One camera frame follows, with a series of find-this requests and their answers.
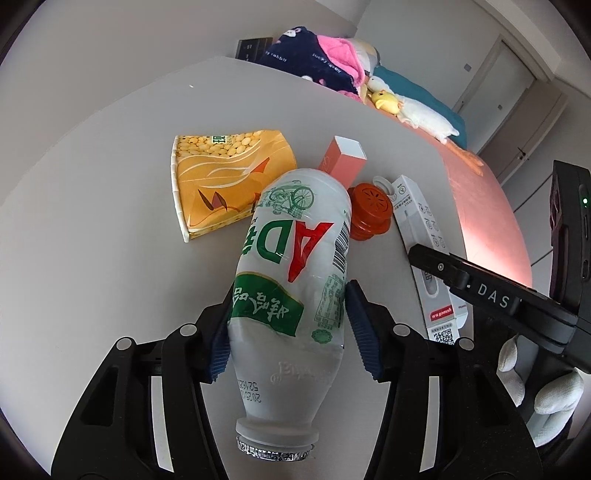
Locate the pink rectangular box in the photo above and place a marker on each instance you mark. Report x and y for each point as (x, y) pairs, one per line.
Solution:
(341, 161)

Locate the white plastic cap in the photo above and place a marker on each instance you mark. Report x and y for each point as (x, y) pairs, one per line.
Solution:
(382, 183)

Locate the white door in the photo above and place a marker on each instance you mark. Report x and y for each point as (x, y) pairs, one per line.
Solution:
(503, 69)
(531, 124)

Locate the white goose plush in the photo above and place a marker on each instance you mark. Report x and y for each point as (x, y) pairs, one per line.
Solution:
(429, 115)

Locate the pink fleece cloth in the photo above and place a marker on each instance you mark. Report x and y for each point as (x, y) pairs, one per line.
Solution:
(341, 50)

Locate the black box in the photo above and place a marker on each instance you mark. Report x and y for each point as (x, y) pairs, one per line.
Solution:
(251, 46)

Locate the orange plastic lid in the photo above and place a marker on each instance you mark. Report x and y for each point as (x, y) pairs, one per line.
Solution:
(369, 207)

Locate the yellow soybean print carton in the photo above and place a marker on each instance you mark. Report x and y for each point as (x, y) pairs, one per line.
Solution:
(217, 184)

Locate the long white thermometer box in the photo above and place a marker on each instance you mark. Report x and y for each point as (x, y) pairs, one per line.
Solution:
(425, 221)

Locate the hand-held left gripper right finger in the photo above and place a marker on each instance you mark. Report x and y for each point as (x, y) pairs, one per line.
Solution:
(364, 337)

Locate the white striped cloth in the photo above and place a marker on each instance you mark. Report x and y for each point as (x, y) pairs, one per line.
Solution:
(367, 48)

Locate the person's right hand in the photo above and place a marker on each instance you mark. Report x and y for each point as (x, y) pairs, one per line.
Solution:
(556, 392)

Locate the pink bed sheet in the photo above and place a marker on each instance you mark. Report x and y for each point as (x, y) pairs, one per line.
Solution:
(489, 212)

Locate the navy printed blanket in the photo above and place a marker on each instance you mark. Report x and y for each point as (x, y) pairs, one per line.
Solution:
(295, 55)

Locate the white plastic milk bottle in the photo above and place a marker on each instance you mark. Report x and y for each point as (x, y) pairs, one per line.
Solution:
(291, 286)

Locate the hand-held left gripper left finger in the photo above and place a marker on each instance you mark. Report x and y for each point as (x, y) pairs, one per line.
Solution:
(221, 341)

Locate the white duck plush toy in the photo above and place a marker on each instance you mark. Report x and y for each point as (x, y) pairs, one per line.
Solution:
(415, 85)

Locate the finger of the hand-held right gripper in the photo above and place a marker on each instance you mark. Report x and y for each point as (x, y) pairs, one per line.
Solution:
(436, 265)

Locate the yellow duck plush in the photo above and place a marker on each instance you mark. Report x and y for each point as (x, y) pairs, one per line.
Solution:
(385, 99)

